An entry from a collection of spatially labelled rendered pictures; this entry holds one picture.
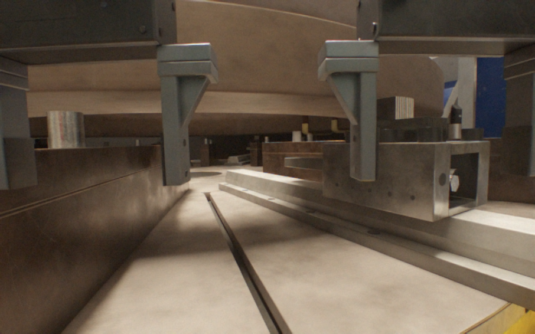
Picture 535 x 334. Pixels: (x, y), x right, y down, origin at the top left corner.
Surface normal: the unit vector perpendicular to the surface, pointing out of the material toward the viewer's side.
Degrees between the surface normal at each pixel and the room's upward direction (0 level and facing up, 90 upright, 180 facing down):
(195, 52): 90
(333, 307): 0
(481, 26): 90
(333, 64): 90
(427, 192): 90
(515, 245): 71
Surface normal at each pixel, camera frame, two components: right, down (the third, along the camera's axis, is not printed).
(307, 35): 0.40, 0.07
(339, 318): -0.03, -1.00
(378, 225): -0.87, 0.07
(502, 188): -0.61, 0.09
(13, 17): 0.01, 0.09
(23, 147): 1.00, -0.03
